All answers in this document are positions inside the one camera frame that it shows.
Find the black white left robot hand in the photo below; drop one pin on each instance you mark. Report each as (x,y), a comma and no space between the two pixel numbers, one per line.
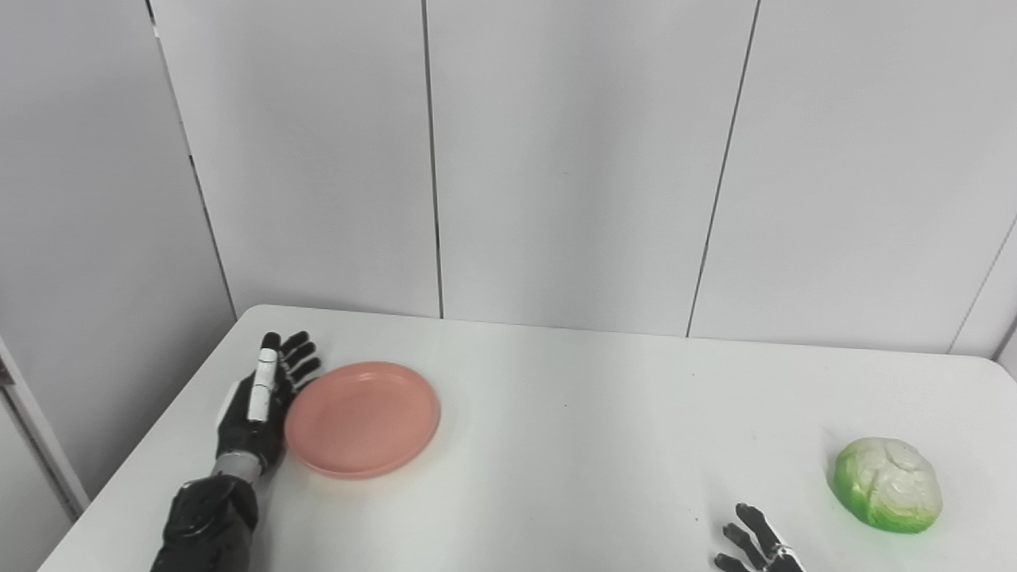
(250,433)

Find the pink round plate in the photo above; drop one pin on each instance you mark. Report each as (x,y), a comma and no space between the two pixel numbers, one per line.
(361,421)

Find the green white cabbage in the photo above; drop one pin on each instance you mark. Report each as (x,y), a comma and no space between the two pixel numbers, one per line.
(886,485)

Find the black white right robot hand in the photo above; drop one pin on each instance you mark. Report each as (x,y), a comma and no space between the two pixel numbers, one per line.
(763,552)

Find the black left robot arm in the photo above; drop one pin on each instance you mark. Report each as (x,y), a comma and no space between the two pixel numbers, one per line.
(206,524)

